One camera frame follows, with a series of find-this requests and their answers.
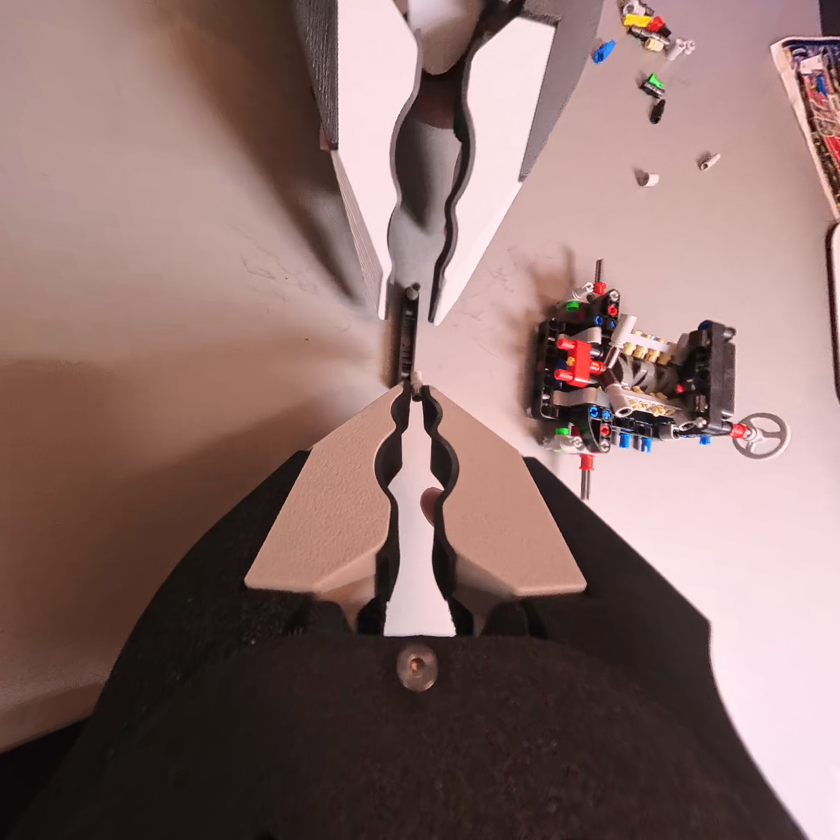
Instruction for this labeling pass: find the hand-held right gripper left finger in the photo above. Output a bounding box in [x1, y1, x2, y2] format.
[244, 384, 411, 632]

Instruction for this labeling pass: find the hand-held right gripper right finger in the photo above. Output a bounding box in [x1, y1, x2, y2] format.
[420, 386, 587, 633]

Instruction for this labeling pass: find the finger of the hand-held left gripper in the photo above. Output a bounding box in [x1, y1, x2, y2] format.
[428, 14, 560, 326]
[331, 0, 424, 322]

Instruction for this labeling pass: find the black lego beam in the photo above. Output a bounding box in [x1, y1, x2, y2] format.
[392, 283, 422, 389]

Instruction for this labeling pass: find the lego car chassis assembly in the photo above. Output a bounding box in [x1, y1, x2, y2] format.
[528, 259, 791, 503]

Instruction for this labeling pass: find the pile of small lego pieces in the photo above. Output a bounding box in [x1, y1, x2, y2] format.
[591, 0, 697, 126]

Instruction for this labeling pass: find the person's left hand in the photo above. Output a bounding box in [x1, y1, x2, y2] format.
[420, 74, 460, 132]

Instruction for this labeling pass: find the holographic sticker sheet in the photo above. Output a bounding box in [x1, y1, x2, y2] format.
[769, 36, 840, 221]

